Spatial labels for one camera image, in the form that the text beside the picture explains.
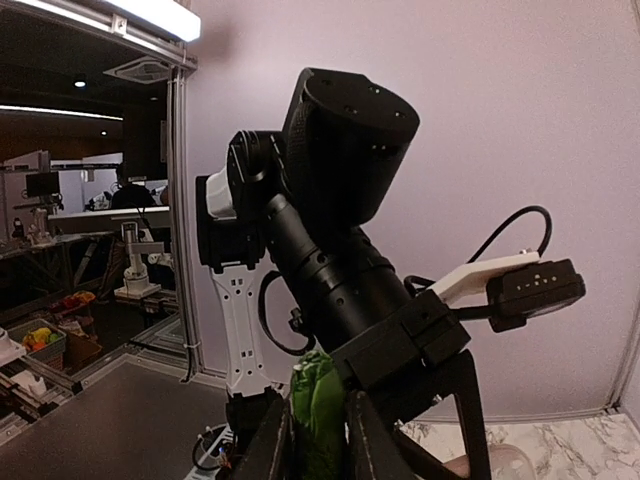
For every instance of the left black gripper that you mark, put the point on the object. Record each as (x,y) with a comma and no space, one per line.
(402,351)

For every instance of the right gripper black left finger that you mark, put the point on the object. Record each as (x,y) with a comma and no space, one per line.
(270,450)

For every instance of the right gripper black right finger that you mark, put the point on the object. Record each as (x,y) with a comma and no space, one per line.
(372,452)

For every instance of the green cucumber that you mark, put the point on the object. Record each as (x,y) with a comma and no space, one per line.
(317,400)

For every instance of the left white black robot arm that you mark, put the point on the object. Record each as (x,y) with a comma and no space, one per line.
(300,196)

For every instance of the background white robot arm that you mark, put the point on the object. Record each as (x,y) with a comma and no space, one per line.
(136,281)

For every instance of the background basket with fruit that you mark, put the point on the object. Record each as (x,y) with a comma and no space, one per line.
(42,340)

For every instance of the person in background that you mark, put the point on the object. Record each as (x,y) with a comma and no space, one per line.
(130,195)

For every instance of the ceiling light bar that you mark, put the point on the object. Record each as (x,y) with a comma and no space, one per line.
(166,15)

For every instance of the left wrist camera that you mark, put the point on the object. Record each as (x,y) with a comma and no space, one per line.
(517,288)

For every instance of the left aluminium frame post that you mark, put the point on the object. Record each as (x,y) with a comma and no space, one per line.
(179,215)

